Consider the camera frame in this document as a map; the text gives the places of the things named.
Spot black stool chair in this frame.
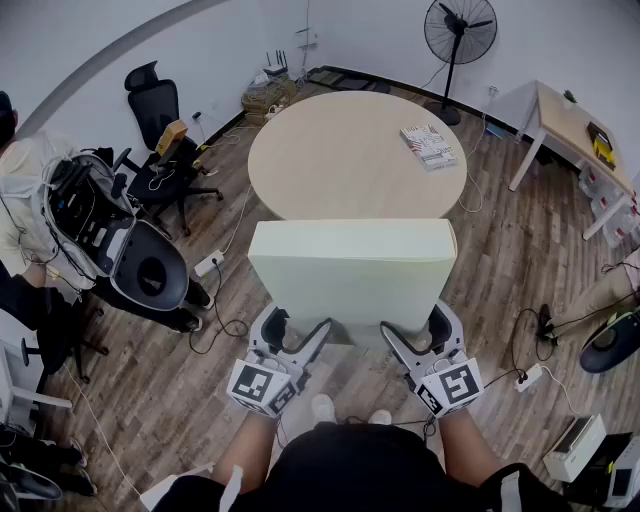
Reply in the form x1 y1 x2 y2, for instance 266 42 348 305
21 288 110 386

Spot round wooden table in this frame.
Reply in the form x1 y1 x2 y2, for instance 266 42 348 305
247 90 468 222

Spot person's black clothing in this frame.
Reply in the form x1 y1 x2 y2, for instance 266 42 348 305
164 422 569 512

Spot white leg wooden desk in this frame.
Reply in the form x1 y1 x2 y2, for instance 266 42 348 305
491 79 637 242

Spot yellow packet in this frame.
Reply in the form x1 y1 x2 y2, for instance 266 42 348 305
592 139 619 172

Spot white cable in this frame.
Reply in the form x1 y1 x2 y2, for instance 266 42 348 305
218 183 253 257

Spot pale green box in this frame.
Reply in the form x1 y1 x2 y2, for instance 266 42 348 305
247 218 458 346

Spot clear water bottle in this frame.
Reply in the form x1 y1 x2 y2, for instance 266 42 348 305
578 164 640 250

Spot black office chair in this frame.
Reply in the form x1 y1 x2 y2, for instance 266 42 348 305
110 60 225 238

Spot black box on desk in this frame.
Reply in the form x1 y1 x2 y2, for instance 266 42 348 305
585 120 614 147

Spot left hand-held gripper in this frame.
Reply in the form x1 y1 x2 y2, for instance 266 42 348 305
227 304 335 418

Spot white printer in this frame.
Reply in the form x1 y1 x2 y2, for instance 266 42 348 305
542 413 608 484

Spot printed flag pattern book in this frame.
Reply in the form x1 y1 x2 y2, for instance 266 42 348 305
399 123 460 173

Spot black floor mats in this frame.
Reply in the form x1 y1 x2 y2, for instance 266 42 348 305
305 68 392 95

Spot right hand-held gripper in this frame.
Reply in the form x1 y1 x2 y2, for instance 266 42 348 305
378 298 485 419

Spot grey open equipment backpack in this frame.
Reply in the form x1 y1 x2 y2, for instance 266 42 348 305
41 148 192 313

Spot black cable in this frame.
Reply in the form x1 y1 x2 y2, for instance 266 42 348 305
187 259 250 356

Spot pile of folded cartons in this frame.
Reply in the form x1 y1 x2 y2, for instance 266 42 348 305
241 74 297 127

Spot person's right forearm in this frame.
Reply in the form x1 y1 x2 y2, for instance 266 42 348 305
436 408 507 490

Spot brown cardboard box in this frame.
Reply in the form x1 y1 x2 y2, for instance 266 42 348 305
154 119 189 157

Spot white router with antennas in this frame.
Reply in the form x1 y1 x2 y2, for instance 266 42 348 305
262 49 291 78

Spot person's left forearm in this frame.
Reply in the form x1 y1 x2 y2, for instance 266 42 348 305
212 410 282 494

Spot white power strip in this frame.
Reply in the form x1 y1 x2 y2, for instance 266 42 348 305
193 249 226 278
514 363 545 393

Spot black standing fan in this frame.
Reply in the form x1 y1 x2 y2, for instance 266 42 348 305
423 0 499 127

